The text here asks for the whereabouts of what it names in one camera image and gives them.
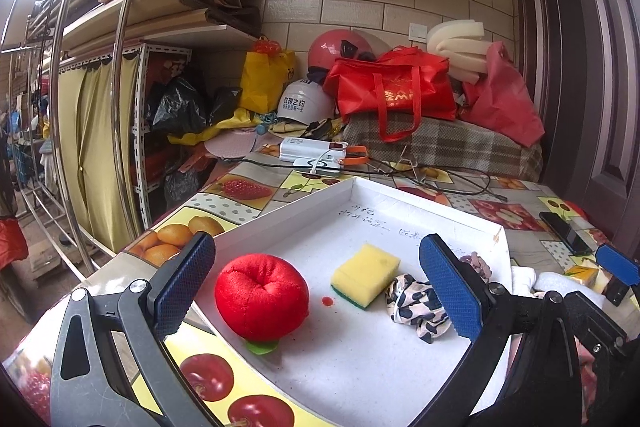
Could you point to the white cardboard tray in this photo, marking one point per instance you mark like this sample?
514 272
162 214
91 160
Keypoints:
350 367

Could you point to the small black plastic bag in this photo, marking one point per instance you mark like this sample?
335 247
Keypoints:
225 104

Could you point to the wooden boards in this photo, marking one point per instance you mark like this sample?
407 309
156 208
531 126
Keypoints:
150 24

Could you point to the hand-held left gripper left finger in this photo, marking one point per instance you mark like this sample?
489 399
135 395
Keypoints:
184 288

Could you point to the white helmet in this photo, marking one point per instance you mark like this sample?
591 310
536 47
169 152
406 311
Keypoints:
305 102

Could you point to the white cloth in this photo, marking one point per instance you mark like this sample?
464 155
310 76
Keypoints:
522 279

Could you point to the yellow curtain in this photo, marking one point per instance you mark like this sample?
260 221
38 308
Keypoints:
95 142

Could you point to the pink helmet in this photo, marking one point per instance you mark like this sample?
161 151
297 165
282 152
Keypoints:
330 49

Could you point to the white plastic bag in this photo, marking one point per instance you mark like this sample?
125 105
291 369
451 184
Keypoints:
552 282

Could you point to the yellow cloth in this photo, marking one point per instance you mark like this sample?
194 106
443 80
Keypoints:
227 124

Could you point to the steel clothes rack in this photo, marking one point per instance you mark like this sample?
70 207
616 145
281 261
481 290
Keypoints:
120 57

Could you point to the black smartphone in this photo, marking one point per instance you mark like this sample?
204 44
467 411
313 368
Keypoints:
565 229

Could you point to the yellow packet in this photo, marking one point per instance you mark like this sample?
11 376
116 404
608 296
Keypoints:
582 274

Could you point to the red tote bag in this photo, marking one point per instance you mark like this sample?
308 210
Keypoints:
395 87

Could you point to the pink scrunchie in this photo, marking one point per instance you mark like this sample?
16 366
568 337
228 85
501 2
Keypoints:
479 265

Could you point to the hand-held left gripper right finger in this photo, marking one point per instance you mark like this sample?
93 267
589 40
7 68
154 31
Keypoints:
450 292

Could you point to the red plush apple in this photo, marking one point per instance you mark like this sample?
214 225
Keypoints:
260 297

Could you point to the dark brown door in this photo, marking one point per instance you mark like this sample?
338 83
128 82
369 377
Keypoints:
595 82

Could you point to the leopard print scrunchie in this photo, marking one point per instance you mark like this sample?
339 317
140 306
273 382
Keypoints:
415 307

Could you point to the red plastic bag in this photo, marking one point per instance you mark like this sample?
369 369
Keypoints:
500 102

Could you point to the white wall switch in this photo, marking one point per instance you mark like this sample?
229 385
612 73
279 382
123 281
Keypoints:
418 32

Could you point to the white charger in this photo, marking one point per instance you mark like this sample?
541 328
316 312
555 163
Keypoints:
317 165

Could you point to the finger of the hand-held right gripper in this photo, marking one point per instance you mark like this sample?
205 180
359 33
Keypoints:
606 332
619 263

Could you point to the yellow shopping bag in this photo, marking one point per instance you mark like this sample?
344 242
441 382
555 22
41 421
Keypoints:
265 79

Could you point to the pink sun hat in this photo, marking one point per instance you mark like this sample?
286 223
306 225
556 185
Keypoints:
231 143

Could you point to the yellow sponge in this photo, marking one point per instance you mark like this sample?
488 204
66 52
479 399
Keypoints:
367 269

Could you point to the large black plastic bag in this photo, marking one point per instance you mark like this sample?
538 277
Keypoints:
177 104

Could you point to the plaid blanket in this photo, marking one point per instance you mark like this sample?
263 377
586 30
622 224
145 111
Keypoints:
450 147

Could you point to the white foam stack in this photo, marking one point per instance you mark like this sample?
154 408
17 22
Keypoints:
457 42

